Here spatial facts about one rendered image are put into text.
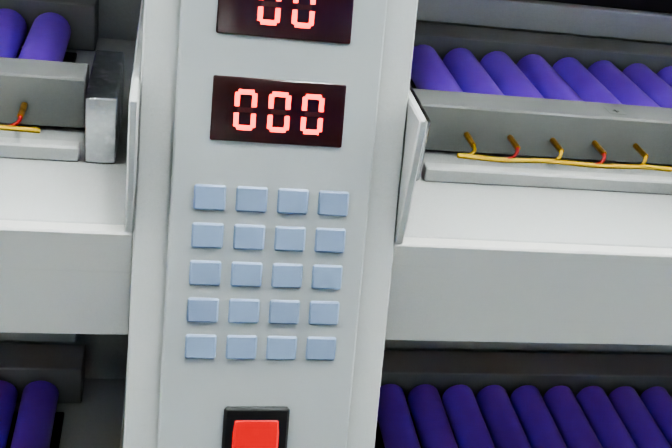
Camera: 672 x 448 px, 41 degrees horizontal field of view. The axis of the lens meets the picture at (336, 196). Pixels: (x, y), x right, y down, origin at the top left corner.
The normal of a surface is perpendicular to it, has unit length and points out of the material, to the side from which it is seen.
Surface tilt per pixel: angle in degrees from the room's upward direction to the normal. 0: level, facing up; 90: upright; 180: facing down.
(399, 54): 90
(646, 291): 109
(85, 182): 19
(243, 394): 90
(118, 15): 90
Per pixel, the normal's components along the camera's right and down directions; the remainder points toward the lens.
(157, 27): 0.18, 0.18
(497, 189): 0.14, -0.87
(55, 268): 0.14, 0.50
